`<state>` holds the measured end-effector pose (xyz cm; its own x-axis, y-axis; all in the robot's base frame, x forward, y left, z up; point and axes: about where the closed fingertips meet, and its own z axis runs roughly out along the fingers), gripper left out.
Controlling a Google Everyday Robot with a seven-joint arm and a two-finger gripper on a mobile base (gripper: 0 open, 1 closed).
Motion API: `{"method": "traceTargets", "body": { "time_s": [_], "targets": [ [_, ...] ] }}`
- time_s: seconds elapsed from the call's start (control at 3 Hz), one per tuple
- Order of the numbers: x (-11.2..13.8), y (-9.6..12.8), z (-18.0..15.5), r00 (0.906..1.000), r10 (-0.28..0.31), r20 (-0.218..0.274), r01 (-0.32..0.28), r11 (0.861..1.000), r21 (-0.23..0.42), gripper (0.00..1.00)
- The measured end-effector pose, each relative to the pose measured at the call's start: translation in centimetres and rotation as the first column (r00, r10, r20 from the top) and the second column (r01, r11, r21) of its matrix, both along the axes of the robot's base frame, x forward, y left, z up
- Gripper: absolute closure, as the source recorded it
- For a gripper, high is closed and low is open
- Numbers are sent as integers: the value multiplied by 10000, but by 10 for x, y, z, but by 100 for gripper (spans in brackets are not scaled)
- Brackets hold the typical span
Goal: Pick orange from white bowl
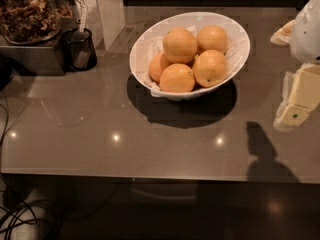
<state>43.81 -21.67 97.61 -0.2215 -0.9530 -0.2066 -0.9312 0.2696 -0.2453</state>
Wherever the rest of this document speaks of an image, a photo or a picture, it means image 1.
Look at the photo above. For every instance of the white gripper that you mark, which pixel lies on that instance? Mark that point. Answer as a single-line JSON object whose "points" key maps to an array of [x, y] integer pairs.
{"points": [[306, 34]]}

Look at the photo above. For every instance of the orange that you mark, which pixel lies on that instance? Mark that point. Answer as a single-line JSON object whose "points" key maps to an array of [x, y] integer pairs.
{"points": [[210, 68], [177, 78], [179, 45], [212, 37], [157, 65]]}

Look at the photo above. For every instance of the white oval bowl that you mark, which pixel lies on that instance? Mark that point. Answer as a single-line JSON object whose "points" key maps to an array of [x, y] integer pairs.
{"points": [[195, 21]]}

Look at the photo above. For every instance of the black mesh cup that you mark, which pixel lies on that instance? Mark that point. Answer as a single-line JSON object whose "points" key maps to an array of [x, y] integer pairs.
{"points": [[79, 50]]}

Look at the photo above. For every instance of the white thermometer stick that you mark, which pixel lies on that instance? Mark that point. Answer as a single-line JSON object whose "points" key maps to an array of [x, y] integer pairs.
{"points": [[83, 16]]}

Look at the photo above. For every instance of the dark metal box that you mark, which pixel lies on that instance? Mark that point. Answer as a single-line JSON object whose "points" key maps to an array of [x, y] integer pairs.
{"points": [[44, 59]]}

